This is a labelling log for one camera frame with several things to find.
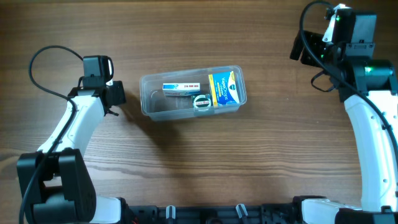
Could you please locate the white Panadol box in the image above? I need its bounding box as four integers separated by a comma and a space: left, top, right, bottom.
162, 83, 200, 96

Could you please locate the clear plastic container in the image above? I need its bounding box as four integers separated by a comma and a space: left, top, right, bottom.
140, 65, 247, 121

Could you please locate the green Zam-Buk box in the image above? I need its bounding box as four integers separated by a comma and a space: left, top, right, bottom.
192, 94, 213, 110

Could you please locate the blue VapoDrops box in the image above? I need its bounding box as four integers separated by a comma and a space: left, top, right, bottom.
208, 71, 240, 107

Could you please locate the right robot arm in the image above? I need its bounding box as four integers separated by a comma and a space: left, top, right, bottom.
290, 30, 397, 223

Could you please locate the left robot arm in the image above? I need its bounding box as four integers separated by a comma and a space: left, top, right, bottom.
17, 81, 130, 223

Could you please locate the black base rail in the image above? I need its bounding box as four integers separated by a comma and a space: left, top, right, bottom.
130, 203, 302, 224

